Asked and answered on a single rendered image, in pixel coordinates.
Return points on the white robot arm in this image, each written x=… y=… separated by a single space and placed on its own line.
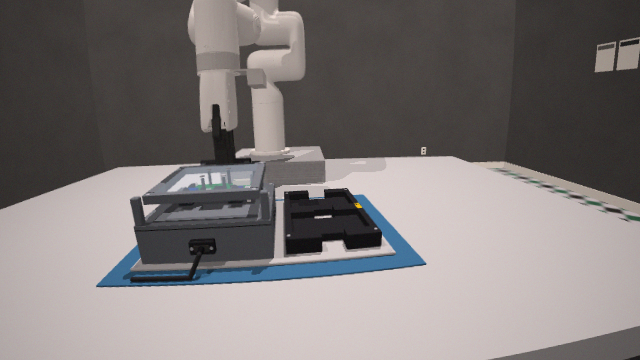
x=221 y=26

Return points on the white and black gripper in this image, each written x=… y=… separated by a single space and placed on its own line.
x=218 y=103

